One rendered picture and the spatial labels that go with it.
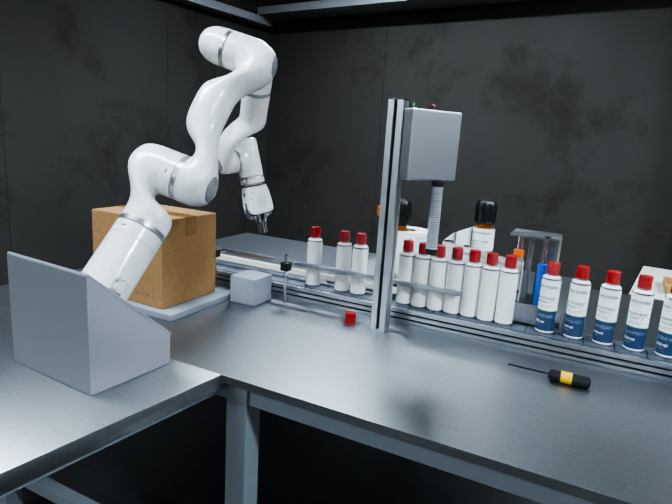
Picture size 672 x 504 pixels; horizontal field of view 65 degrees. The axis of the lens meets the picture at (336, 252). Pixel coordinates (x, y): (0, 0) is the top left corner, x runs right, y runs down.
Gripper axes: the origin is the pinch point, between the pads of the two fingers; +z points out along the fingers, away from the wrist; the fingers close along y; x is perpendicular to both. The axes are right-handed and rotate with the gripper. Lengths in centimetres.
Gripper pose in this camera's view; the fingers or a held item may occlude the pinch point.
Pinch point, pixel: (262, 227)
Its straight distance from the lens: 192.4
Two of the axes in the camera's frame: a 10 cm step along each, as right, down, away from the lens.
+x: -7.2, 0.0, 7.0
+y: 6.7, -2.6, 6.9
